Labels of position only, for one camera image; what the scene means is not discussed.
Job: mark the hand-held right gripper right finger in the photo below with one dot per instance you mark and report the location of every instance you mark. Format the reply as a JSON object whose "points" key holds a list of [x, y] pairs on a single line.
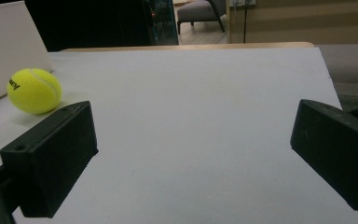
{"points": [[338, 155]]}

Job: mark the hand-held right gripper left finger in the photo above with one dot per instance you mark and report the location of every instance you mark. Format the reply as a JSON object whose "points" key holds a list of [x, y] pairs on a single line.
{"points": [[52, 155]]}

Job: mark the yellow tennis ball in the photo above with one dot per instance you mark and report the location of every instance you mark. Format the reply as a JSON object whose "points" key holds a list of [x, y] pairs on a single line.
{"points": [[34, 91]]}

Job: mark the white plastic storage bin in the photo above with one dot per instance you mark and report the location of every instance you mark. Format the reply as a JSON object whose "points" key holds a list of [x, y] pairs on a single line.
{"points": [[6, 46]]}

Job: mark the black curtain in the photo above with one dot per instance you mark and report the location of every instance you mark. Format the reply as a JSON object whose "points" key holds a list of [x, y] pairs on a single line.
{"points": [[87, 25]]}

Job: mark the light wooden cabinet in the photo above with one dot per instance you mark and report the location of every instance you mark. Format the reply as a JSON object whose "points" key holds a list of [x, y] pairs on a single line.
{"points": [[307, 21]]}

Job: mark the white board table cover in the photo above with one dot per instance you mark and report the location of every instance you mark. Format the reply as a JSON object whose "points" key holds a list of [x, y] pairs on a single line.
{"points": [[192, 109]]}

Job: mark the grey armchair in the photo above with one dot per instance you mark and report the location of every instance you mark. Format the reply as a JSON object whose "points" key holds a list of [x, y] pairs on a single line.
{"points": [[199, 11]]}

